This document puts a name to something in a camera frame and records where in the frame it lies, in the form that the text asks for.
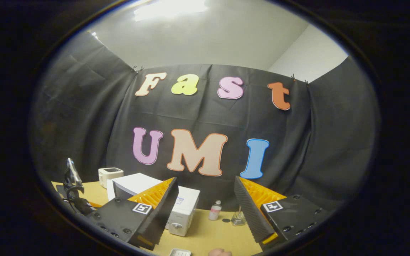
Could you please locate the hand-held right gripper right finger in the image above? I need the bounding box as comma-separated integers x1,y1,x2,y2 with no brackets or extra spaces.
233,175,333,251

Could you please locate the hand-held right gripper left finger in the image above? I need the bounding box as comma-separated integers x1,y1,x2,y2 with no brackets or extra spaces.
93,177,180,251

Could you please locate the white microwave oven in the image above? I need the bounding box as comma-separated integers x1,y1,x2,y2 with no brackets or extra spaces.
106,173,201,237

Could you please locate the small white box device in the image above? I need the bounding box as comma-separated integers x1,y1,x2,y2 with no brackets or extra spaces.
98,167,124,189

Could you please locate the small clear bottle pink label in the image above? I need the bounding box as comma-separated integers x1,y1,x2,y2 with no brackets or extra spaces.
209,200,222,221

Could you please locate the wire mesh holder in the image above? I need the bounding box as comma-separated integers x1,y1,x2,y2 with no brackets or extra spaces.
231,206,247,226

